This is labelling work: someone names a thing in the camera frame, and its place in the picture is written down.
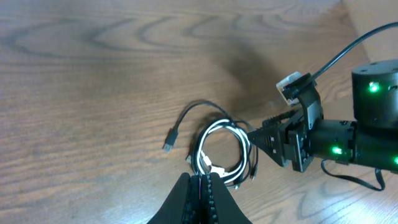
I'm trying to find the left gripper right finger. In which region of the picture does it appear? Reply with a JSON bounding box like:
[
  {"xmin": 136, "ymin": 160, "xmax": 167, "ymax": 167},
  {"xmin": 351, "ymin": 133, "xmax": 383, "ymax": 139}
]
[{"xmin": 206, "ymin": 173, "xmax": 252, "ymax": 224}]

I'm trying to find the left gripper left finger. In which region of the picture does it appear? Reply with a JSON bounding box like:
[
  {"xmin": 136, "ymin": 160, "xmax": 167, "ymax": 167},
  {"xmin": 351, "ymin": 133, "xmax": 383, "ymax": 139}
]
[{"xmin": 147, "ymin": 173, "xmax": 195, "ymax": 224}]

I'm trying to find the cardboard panel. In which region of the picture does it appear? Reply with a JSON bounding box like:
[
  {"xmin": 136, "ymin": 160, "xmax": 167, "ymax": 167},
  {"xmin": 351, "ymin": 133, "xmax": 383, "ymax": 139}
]
[{"xmin": 343, "ymin": 0, "xmax": 397, "ymax": 61}]

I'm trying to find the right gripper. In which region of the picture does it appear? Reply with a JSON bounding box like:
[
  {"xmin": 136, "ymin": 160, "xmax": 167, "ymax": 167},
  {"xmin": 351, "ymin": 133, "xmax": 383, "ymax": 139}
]
[{"xmin": 248, "ymin": 109, "xmax": 313, "ymax": 172}]

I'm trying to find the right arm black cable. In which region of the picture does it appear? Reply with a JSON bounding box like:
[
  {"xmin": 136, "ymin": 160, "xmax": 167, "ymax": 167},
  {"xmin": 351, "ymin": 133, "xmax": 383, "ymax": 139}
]
[{"xmin": 310, "ymin": 21, "xmax": 398, "ymax": 82}]

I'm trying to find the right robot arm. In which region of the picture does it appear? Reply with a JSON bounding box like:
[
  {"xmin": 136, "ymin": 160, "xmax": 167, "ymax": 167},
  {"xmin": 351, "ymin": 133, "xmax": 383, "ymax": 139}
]
[{"xmin": 248, "ymin": 60, "xmax": 397, "ymax": 172}]

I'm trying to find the white USB cable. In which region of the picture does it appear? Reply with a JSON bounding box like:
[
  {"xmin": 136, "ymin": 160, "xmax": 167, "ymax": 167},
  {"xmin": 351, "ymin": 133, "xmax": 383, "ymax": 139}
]
[{"xmin": 195, "ymin": 118, "xmax": 249, "ymax": 184}]

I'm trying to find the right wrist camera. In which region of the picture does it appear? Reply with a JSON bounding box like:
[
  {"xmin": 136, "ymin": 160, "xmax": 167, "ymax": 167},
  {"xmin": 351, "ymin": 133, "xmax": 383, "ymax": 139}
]
[{"xmin": 276, "ymin": 72, "xmax": 306, "ymax": 107}]

